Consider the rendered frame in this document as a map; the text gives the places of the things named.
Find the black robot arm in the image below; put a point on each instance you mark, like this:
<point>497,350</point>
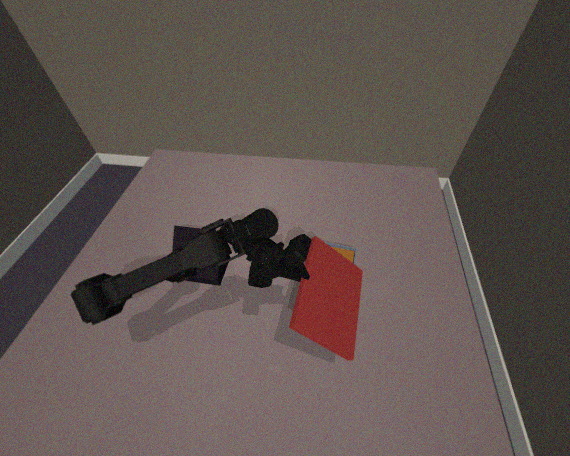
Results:
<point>103,296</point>

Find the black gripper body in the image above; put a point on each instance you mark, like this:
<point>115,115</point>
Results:
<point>295,254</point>

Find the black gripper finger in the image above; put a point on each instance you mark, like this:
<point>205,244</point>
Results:
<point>288,275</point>
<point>299,270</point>

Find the red lid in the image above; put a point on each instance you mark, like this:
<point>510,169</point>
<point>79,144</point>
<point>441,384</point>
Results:
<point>327,305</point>

